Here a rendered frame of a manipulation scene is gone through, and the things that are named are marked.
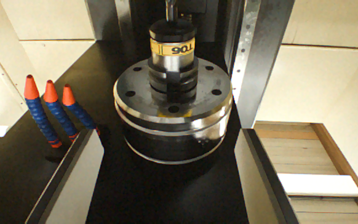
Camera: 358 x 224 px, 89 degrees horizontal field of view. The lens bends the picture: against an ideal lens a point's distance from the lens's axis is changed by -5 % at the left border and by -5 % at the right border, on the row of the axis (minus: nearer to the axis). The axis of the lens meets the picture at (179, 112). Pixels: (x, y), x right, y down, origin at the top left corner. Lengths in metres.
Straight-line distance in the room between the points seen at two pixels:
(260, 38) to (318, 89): 0.80
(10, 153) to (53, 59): 1.07
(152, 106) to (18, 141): 0.29
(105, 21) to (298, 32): 0.94
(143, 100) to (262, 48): 0.62
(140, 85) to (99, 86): 0.26
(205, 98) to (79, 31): 1.10
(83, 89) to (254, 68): 0.61
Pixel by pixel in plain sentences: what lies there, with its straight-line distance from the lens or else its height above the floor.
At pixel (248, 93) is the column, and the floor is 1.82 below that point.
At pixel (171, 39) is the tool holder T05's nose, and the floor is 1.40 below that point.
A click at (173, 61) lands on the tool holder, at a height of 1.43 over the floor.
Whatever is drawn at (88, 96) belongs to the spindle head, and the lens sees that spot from 0.48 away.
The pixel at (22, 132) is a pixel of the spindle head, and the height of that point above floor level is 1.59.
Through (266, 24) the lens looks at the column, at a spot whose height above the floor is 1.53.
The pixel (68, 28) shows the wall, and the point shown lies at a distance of 1.29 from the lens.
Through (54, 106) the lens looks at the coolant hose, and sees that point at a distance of 0.31.
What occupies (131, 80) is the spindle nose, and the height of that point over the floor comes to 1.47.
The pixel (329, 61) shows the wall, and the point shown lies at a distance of 1.40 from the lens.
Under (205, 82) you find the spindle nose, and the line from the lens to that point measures 0.26.
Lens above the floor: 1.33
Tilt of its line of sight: 41 degrees up
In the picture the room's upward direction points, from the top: 180 degrees clockwise
